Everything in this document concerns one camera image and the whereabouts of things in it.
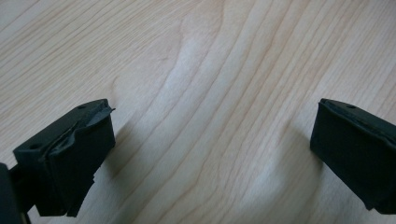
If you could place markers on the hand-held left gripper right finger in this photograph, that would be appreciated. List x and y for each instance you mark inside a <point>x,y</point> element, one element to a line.
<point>358,155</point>

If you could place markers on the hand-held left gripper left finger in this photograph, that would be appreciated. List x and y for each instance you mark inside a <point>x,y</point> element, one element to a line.
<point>71,161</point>

